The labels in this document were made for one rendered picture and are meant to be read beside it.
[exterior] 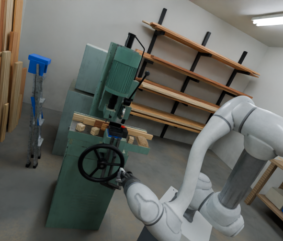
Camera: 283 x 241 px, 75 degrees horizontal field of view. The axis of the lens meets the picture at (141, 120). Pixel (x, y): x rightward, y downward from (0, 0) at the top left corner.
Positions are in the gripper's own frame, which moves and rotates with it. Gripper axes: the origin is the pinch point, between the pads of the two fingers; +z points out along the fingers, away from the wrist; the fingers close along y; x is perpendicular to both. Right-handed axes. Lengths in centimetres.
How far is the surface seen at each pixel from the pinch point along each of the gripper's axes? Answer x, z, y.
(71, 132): -11.0, 33.0, 30.5
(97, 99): -39, 60, 17
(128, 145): -10.2, 33.1, -10.1
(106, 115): -27.4, 39.3, 10.0
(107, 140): -12.5, 22.3, 7.5
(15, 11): -121, 171, 125
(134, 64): -65, 23, 3
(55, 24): -149, 244, 94
